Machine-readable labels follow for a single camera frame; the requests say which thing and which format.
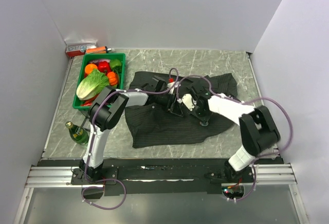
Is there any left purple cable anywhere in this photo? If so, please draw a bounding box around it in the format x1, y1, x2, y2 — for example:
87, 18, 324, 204
81, 68, 180, 211

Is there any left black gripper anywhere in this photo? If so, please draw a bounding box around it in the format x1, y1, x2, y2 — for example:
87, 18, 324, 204
155, 91, 184, 117

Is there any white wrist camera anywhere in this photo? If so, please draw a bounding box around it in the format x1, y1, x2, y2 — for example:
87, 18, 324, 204
167, 78, 180, 95
177, 94, 197, 111

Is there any purple cable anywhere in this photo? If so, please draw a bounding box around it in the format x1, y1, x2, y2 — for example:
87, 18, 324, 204
177, 74, 294, 204
81, 68, 180, 211

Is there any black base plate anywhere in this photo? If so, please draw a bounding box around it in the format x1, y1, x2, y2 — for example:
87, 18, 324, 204
36, 157, 284, 196

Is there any aluminium rail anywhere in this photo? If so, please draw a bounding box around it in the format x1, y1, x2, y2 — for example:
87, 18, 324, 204
25, 164, 297, 188

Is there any napa cabbage toy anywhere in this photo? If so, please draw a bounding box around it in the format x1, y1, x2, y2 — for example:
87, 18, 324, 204
76, 69, 109, 101

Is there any red chili pepper toy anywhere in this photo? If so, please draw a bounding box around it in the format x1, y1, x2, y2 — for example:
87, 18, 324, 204
80, 94, 98, 106

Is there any red bell pepper toy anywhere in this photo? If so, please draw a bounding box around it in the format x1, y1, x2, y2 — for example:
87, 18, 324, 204
98, 61, 112, 74

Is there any orange glue tube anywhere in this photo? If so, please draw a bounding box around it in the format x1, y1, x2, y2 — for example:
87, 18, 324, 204
85, 46, 112, 54

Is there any green plastic basket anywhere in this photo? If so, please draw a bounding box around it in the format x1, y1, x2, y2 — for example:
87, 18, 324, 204
72, 53, 126, 110

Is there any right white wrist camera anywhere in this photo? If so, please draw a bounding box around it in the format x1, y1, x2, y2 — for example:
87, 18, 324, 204
177, 94, 197, 111

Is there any green glass bottle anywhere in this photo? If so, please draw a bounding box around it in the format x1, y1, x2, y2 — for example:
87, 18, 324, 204
65, 121, 89, 145

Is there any red white cardboard box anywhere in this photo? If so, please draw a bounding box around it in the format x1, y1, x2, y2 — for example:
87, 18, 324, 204
65, 43, 97, 58

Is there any black pinstriped shirt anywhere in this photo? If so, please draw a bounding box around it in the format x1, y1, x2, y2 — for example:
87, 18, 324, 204
125, 71, 237, 148

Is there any small orange pumpkin toy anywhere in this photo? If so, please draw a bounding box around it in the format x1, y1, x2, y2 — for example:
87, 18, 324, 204
107, 71, 119, 86

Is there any orange fruit toy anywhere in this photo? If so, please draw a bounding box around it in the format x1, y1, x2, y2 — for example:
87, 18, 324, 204
84, 64, 98, 75

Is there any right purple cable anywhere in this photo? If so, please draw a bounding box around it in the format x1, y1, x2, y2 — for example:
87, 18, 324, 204
177, 74, 294, 204

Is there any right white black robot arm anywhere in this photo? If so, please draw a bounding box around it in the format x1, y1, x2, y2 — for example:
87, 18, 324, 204
181, 87, 281, 182

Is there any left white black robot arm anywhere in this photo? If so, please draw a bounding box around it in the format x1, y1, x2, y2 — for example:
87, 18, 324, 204
79, 76, 179, 184

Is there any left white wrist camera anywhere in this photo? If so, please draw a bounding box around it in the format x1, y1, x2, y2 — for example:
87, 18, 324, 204
167, 78, 180, 95

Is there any green bell pepper toy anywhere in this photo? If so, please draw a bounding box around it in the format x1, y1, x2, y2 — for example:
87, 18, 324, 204
109, 59, 122, 72

